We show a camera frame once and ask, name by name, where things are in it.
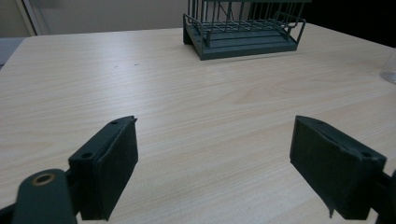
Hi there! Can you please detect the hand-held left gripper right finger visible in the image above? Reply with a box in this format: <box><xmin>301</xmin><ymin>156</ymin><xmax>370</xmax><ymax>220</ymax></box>
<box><xmin>289</xmin><ymin>115</ymin><xmax>388</xmax><ymax>221</ymax></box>

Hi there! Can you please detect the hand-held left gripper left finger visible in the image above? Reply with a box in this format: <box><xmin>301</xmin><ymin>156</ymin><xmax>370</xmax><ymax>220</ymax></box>
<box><xmin>67</xmin><ymin>115</ymin><xmax>139</xmax><ymax>222</ymax></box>

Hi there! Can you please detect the clear glass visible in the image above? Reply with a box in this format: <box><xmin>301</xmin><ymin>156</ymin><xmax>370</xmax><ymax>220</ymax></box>
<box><xmin>379</xmin><ymin>46</ymin><xmax>396</xmax><ymax>86</ymax></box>

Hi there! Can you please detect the dark green wire dish rack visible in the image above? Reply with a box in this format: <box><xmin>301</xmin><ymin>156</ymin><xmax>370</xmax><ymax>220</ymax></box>
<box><xmin>182</xmin><ymin>0</ymin><xmax>307</xmax><ymax>62</ymax></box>

